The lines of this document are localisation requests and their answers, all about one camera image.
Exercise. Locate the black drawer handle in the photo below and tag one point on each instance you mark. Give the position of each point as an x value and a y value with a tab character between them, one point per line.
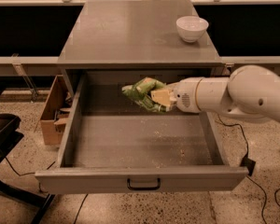
145	185

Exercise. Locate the grey metal rail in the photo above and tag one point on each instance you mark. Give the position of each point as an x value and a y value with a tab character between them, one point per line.
32	66

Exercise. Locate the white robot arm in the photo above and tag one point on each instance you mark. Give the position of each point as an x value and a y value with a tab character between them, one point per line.
251	93

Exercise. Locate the green jalapeno chip bag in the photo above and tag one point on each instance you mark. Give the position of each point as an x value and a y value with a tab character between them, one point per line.
139	93

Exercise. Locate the open grey top drawer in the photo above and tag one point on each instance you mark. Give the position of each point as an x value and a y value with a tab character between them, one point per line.
107	139

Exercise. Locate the white ceramic bowl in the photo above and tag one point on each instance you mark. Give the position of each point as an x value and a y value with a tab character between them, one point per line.
191	28

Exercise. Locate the grey metal cabinet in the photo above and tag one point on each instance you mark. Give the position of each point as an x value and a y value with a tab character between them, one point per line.
132	34

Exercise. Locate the brown cardboard box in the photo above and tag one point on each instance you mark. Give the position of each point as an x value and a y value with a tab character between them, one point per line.
55	112

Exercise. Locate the black power adapter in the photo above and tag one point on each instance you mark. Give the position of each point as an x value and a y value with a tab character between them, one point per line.
249	164

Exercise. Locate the black chair frame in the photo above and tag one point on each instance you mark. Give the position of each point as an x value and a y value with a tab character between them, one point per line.
28	156

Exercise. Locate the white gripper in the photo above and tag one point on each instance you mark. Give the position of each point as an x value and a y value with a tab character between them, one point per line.
185	94

